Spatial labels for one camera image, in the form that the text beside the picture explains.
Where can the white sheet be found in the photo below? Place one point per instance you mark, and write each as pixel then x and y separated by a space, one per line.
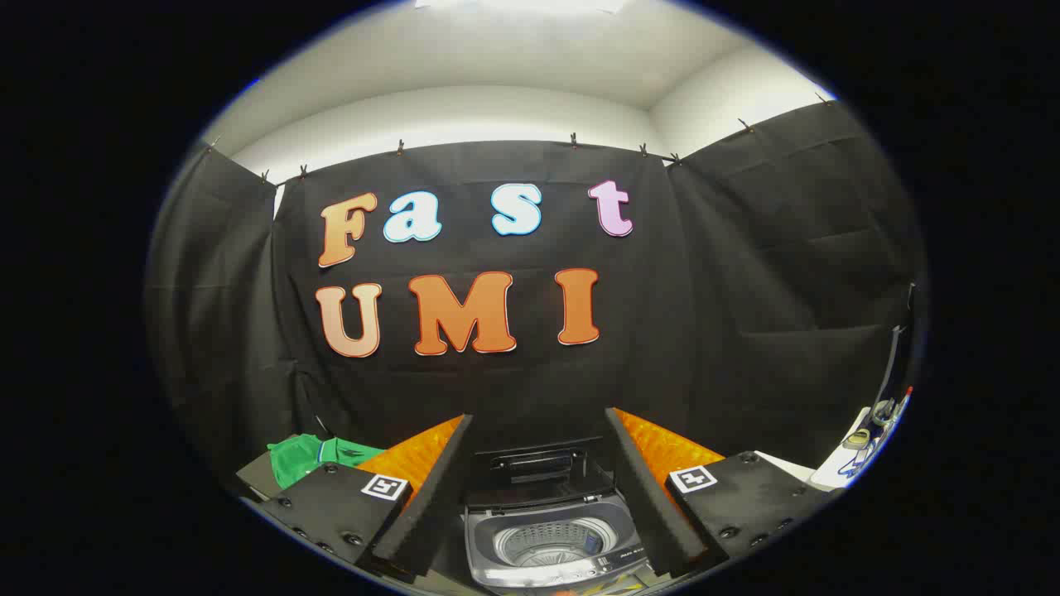
pixel 828 472

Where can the small beige device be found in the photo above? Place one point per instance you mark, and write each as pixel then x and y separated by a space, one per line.
pixel 858 438

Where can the black backdrop cloth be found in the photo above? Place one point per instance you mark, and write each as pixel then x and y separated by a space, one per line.
pixel 530 389

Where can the green polo shirt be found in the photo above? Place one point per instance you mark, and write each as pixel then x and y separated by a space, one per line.
pixel 290 463

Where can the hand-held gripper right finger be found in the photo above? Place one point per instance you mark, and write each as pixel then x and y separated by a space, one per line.
pixel 650 497

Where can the row of small backdrop clips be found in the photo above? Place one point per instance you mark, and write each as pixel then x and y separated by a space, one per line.
pixel 400 147

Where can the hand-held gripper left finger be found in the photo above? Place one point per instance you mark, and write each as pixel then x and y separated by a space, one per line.
pixel 431 497

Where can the grey washing machine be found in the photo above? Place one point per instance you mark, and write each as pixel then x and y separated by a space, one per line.
pixel 546 571

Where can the grey board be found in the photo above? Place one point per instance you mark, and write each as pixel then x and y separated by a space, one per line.
pixel 255 478

